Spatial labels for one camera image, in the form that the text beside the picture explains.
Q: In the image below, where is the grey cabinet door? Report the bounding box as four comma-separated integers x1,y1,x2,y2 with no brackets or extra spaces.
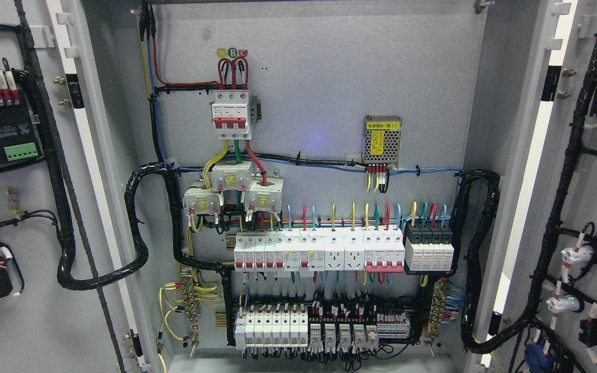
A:
0,1,139,372
456,1,597,372

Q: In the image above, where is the white socket breaker row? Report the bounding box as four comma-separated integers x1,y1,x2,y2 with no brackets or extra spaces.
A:
234,227,365,278

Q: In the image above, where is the white current transformer group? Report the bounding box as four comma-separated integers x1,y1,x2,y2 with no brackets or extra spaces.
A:
182,161,284,221

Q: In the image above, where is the metal mesh power supply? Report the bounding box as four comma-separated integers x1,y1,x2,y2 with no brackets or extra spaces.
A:
362,115,402,166

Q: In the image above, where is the lower relay terminal row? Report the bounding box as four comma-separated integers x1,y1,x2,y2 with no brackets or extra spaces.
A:
234,295,412,361

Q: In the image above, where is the black white surge protector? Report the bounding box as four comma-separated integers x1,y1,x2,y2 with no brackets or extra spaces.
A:
404,224,454,277

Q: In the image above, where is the brass ground terminal bar left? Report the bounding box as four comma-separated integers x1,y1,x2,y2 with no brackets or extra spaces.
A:
179,267,201,355

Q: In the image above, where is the brass ground terminal bar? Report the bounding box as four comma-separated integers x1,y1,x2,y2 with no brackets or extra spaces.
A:
426,278,446,341
179,267,201,355

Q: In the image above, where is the brass ground terminal bar right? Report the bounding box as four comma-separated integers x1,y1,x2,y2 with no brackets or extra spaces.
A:
426,278,446,341

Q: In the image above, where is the black digital power meter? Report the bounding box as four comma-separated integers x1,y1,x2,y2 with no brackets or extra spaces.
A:
0,104,41,165

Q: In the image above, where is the main red handle breaker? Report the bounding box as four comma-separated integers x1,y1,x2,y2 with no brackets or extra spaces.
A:
211,90,253,141

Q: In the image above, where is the red handle circuit breaker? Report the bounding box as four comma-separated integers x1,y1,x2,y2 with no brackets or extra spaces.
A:
363,229,405,273

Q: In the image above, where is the black right cable loom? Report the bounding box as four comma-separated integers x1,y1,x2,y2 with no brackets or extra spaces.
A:
453,168,530,354

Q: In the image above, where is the black cable loom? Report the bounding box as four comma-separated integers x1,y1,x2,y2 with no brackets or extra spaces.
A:
56,162,237,291
453,168,530,354

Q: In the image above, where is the black left cable loom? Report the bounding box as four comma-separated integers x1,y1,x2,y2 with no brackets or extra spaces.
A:
56,162,237,291

